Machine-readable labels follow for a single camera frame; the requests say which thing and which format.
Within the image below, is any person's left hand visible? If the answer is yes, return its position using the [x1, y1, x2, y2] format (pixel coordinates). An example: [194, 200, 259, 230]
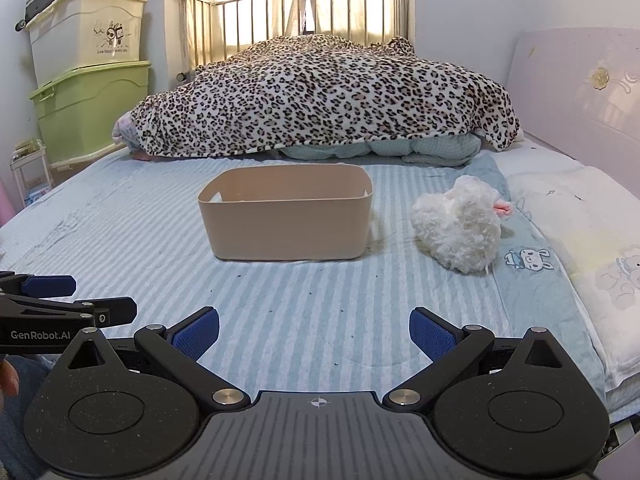
[0, 359, 20, 398]

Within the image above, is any striped blue bed sheet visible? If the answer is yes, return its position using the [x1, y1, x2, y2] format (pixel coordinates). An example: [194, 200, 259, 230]
[1, 152, 627, 419]

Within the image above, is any white fluffy plush toy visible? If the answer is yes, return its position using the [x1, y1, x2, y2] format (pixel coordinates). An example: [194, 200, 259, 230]
[410, 176, 513, 274]

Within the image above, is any green plastic storage box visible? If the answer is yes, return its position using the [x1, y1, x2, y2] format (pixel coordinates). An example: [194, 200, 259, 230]
[29, 61, 151, 165]

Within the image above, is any beige plastic storage bin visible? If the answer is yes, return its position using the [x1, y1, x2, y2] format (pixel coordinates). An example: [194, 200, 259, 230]
[198, 164, 373, 261]

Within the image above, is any white pillow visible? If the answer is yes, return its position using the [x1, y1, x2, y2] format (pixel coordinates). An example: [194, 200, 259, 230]
[497, 148, 639, 391]

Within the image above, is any cream plastic storage box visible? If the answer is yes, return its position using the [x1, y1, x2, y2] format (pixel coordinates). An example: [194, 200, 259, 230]
[26, 0, 146, 86]

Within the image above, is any leopard print blanket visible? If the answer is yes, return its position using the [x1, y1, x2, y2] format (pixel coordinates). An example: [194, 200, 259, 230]
[112, 34, 521, 158]

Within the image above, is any pink bed headboard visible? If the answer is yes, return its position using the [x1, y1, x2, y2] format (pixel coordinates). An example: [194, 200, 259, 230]
[506, 27, 640, 194]

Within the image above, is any metal bed railing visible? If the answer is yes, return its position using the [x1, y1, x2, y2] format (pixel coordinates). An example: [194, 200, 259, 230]
[176, 0, 412, 82]

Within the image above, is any white wire rack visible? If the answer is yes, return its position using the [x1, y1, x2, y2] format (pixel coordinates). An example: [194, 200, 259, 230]
[10, 138, 53, 206]

